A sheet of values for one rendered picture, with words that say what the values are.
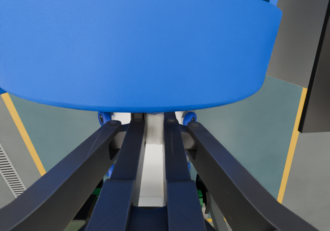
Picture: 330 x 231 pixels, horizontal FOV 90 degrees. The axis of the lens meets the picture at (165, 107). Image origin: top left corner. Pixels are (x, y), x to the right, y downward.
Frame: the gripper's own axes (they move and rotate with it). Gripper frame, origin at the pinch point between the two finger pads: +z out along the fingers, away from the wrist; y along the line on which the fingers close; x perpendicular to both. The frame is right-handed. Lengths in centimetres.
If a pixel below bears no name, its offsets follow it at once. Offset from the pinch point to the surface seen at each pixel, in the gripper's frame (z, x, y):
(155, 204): 20.3, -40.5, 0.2
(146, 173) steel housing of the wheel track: 23.2, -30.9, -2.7
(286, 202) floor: 116, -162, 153
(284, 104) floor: 116, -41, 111
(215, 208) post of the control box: 33, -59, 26
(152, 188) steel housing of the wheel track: 23.3, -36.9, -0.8
